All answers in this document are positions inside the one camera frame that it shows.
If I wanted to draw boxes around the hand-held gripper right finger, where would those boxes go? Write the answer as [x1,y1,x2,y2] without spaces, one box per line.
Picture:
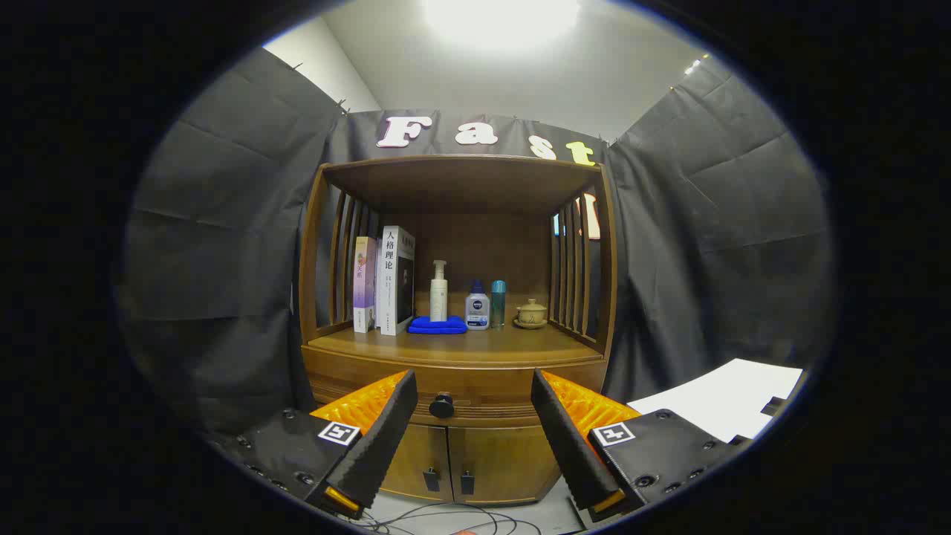
[530,368,751,530]

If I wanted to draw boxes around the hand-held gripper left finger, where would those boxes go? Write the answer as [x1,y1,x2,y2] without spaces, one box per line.
[223,369,419,521]

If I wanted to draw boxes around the wooden countertop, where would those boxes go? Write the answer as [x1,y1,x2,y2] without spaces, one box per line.
[308,323,603,369]

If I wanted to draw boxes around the wooden cabinet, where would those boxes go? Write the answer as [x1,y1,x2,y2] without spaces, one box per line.
[299,154,619,508]

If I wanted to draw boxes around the blue folded cloth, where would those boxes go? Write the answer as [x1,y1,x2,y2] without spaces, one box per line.
[408,315,468,335]

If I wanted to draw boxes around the ceramic lidded teacup with saucer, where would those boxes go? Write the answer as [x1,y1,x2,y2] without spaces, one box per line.
[513,299,548,329]

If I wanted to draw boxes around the white book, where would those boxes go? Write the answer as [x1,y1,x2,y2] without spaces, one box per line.
[377,225,416,337]

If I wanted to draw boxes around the white bottle blue pump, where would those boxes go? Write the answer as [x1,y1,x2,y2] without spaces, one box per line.
[465,280,490,331]

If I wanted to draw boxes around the purple book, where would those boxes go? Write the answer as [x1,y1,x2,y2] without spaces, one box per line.
[353,236,378,333]

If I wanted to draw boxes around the white side table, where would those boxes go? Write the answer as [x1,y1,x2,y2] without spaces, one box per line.
[628,359,805,443]

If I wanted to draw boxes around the black backdrop cloth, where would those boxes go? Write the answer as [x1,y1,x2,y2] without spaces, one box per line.
[119,46,837,439]

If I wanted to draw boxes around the black floor cables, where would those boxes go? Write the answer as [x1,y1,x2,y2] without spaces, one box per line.
[349,502,543,535]

